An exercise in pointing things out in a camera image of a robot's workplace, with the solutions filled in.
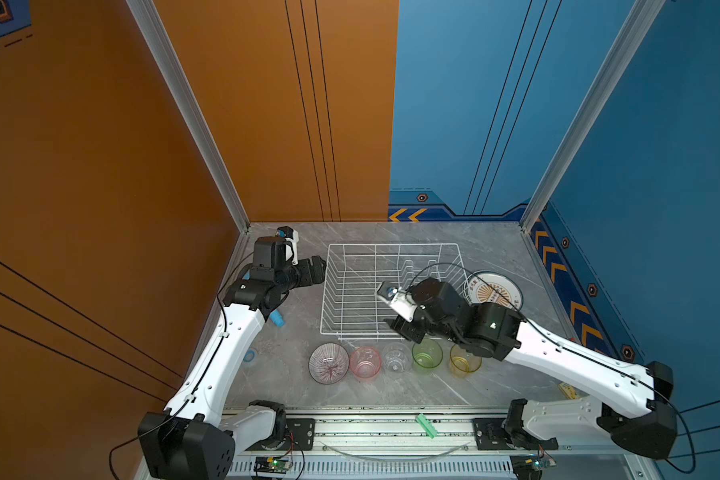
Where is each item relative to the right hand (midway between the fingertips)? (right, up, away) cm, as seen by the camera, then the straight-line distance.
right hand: (391, 306), depth 69 cm
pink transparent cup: (-6, -19, +15) cm, 25 cm away
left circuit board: (-29, -39, +2) cm, 48 cm away
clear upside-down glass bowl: (-17, -19, +16) cm, 30 cm away
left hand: (-20, +10, +9) cm, 24 cm away
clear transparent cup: (+3, -18, +16) cm, 24 cm away
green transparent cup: (+12, -17, +16) cm, 26 cm away
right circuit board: (+33, -39, +2) cm, 51 cm away
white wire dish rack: (-10, +4, +37) cm, 38 cm away
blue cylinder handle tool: (-34, -8, +25) cm, 43 cm away
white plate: (+37, +1, +30) cm, 48 cm away
